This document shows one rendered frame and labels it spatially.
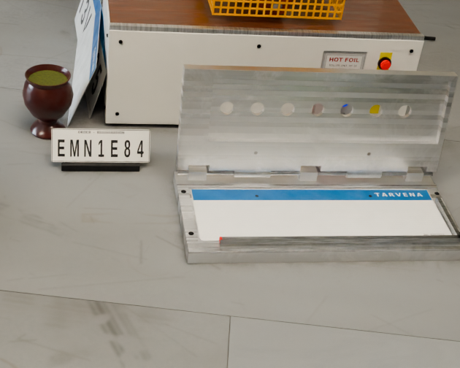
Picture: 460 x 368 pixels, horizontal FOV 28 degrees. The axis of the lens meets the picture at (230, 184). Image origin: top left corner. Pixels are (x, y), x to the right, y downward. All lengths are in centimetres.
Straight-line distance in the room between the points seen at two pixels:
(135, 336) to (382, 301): 37
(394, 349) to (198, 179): 43
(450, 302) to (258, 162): 37
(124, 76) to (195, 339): 54
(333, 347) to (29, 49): 93
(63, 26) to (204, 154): 62
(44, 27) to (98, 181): 55
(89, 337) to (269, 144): 45
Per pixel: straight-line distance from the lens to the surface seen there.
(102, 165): 151
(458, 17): 228
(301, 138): 149
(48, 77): 157
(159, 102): 161
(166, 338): 123
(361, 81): 147
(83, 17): 191
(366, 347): 128
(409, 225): 147
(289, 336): 126
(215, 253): 134
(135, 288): 130
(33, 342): 123
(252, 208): 143
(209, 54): 157
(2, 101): 170
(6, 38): 192
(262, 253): 135
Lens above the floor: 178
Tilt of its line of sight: 35 degrees down
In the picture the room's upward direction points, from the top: 8 degrees clockwise
